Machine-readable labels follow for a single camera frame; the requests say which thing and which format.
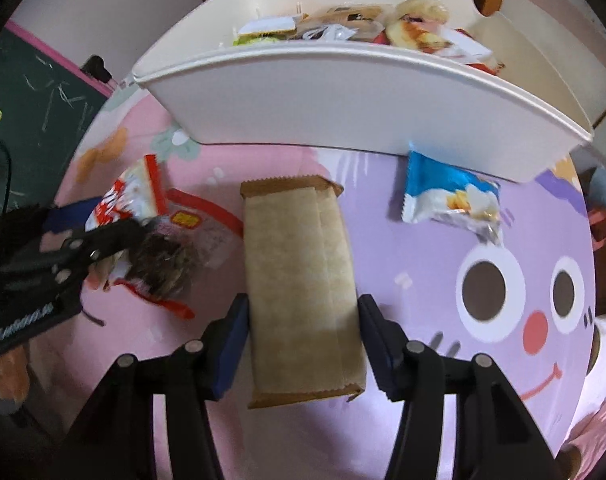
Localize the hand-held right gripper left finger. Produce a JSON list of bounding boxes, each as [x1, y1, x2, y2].
[[53, 292, 251, 480]]

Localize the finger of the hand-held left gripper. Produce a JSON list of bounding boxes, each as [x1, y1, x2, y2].
[[40, 199, 106, 235], [58, 217, 150, 282]]

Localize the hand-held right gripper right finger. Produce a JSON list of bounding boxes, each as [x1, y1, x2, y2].
[[358, 294, 558, 480]]

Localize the red and white candy packet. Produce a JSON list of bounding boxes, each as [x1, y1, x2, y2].
[[86, 154, 170, 235]]

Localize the clear red-edged dark snack packet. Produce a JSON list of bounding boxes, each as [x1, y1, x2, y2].
[[83, 187, 245, 320]]

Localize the brown paper snack packet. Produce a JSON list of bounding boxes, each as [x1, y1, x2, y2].
[[239, 174, 368, 409]]

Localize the white plastic bin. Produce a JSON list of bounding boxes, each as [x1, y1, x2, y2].
[[132, 0, 596, 184]]

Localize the red white bread packet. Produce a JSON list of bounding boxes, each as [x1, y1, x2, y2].
[[383, 20, 506, 76]]

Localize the person's left hand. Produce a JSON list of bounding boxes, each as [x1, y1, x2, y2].
[[0, 344, 32, 403]]

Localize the cartoon printed mat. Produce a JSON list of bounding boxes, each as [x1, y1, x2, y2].
[[53, 92, 600, 480]]

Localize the black chalkboard clamp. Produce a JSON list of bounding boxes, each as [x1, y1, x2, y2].
[[80, 55, 118, 93]]

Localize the blue and white snack packet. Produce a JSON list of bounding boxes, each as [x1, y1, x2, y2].
[[400, 149, 504, 247]]

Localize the pink blanket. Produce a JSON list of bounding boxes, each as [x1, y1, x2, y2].
[[563, 397, 606, 476]]

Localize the pink plastic stool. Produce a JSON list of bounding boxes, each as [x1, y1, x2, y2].
[[588, 207, 606, 251]]

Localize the yellow green snack packet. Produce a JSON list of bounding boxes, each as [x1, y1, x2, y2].
[[233, 16, 298, 47]]

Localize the clear brown cookie packet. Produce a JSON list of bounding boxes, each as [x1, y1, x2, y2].
[[295, 4, 399, 41]]

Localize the green chalkboard with pink frame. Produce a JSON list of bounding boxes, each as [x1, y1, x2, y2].
[[0, 19, 118, 213]]

